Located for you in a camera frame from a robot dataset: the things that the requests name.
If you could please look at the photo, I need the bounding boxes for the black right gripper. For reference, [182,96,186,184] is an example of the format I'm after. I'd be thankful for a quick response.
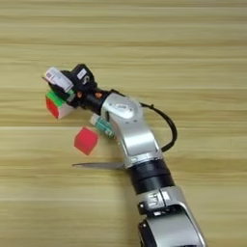
[47,69,108,114]

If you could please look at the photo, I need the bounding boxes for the red and white card box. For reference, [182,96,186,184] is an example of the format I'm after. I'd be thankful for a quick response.
[41,66,74,93]

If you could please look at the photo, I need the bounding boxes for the green and red puzzle cube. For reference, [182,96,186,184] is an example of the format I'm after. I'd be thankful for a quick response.
[44,89,77,121]

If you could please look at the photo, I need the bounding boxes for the white and teal glue stick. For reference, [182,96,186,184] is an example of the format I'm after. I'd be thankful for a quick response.
[89,114,117,140]

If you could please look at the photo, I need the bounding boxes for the red foam cube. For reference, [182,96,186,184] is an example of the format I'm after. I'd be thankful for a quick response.
[72,125,100,156]

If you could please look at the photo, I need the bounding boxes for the red handled scissors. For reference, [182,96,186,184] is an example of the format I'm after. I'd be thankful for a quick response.
[70,161,127,171]

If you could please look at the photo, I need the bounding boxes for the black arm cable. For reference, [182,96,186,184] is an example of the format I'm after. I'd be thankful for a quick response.
[139,101,178,153]

